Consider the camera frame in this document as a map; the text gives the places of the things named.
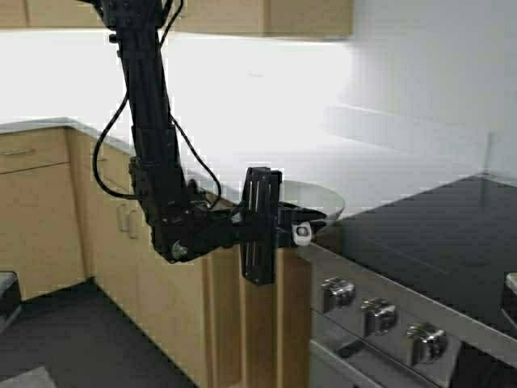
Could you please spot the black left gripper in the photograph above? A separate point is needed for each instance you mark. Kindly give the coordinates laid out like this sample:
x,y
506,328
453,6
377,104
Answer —
x,y
258,224

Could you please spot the white frying pan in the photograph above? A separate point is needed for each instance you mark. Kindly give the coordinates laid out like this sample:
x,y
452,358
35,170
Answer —
x,y
312,196

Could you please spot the robot base right corner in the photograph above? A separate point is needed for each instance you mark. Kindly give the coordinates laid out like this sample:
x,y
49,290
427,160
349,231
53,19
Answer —
x,y
509,298

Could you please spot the robot base left corner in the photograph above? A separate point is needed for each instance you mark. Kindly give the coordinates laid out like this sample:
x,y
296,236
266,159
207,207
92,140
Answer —
x,y
10,298

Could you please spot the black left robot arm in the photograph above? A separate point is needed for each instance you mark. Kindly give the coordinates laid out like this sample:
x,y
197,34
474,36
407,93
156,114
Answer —
x,y
184,224

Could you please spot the left chrome stove knob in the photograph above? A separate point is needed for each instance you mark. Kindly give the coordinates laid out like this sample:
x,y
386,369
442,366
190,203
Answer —
x,y
336,293

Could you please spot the chrome stove knob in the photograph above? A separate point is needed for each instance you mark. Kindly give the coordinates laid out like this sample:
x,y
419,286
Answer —
x,y
424,344
336,293
378,316

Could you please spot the middle chrome stove knob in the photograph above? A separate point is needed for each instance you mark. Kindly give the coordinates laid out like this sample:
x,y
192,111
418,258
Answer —
x,y
378,316

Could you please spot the black glass stove range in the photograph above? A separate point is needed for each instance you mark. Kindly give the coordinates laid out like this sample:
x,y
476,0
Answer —
x,y
440,257

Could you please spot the right chrome stove knob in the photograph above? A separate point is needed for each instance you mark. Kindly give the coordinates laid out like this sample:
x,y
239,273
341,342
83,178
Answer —
x,y
424,344

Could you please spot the wooden upper cabinet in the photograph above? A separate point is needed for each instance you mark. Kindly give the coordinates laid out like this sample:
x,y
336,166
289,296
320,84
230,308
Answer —
x,y
304,19

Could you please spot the wooden base cabinet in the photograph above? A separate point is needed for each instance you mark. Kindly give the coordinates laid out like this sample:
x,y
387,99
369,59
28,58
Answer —
x,y
59,229

